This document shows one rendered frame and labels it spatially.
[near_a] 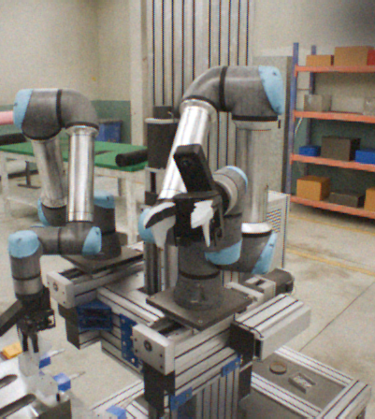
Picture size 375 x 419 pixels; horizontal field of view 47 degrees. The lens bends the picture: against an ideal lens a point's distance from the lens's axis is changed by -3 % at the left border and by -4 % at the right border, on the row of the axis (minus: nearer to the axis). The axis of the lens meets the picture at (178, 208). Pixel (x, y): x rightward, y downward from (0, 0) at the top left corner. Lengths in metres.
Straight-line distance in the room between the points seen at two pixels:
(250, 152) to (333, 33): 5.22
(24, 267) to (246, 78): 0.71
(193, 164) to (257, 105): 0.41
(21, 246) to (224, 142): 0.71
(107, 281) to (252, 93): 0.88
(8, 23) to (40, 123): 7.06
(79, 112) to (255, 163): 0.51
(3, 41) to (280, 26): 4.52
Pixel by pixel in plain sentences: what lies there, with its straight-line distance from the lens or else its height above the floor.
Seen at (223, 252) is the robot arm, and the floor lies 1.31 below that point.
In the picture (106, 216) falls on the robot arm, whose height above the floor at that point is 1.19.
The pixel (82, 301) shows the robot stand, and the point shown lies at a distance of 1.61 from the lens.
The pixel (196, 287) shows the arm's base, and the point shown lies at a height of 1.10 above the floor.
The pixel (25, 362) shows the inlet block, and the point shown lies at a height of 0.93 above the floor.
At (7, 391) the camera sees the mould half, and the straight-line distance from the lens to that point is 1.28.
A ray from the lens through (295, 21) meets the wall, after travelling 6.54.
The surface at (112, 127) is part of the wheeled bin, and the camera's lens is 8.56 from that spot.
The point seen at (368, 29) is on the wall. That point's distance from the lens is 6.11.
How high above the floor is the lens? 1.64
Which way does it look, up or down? 16 degrees down
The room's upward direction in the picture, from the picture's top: straight up
